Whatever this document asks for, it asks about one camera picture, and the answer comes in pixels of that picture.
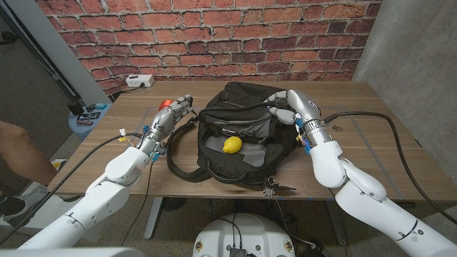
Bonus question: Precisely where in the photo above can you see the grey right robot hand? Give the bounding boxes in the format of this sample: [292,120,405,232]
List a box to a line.
[266,89,324,126]

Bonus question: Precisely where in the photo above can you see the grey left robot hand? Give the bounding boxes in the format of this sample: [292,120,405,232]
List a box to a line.
[141,94,194,146]

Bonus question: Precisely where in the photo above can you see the black backpack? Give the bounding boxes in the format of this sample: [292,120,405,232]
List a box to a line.
[166,81,311,188]

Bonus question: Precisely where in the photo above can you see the yellow lemon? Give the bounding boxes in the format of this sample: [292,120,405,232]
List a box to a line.
[222,136,243,155]

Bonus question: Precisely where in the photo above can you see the white power strip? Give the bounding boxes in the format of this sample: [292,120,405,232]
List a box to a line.
[125,74,156,89]

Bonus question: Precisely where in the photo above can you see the black flat device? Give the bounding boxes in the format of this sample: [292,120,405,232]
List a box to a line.
[76,111,102,121]

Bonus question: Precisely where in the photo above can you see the black round ribbed object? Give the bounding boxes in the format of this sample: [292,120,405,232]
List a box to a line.
[162,197,189,212]

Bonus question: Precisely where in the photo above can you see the light blue round stool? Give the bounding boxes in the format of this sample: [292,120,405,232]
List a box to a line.
[67,103,114,142]

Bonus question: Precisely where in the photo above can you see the grey table leg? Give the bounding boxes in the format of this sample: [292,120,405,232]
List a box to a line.
[326,200,349,247]
[144,197,164,241]

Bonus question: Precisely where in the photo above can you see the brick print backdrop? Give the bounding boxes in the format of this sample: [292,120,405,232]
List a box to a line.
[35,0,382,96]

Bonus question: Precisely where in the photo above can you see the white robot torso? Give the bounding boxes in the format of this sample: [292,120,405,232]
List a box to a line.
[192,213,296,257]

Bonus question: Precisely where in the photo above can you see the person's bare leg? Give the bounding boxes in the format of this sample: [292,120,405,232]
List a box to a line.
[0,119,58,186]

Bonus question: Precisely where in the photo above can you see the black power brick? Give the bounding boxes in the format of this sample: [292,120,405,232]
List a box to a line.
[303,242,326,257]

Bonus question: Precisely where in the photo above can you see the grey sneaker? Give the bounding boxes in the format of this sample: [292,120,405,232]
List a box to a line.
[0,183,51,229]

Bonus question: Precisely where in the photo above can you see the black power strip cord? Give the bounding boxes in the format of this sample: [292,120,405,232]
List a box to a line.
[106,84,146,99]

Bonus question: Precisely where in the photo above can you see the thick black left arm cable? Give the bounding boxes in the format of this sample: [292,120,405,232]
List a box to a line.
[0,132,144,247]

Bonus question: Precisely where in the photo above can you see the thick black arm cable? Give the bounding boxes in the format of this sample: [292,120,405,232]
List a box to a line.
[323,111,457,226]
[0,132,144,247]

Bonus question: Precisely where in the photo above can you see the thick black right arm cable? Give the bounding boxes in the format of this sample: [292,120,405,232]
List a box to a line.
[323,111,457,226]

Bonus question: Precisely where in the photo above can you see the metal keychain with round charm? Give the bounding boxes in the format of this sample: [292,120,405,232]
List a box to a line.
[262,176,297,199]

